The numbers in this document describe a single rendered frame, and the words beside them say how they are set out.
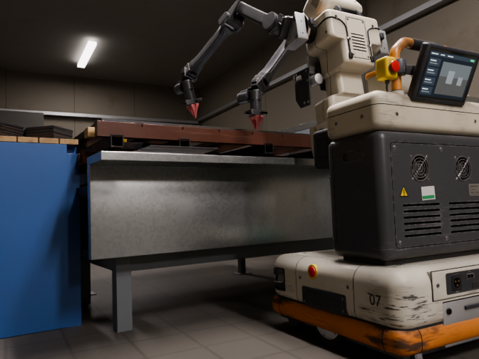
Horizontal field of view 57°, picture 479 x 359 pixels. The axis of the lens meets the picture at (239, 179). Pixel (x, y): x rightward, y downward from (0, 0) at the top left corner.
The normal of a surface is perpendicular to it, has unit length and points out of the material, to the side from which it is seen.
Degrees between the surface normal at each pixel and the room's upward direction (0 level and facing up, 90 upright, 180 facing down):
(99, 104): 90
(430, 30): 90
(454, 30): 90
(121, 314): 90
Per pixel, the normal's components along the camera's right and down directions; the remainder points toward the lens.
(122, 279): 0.54, -0.07
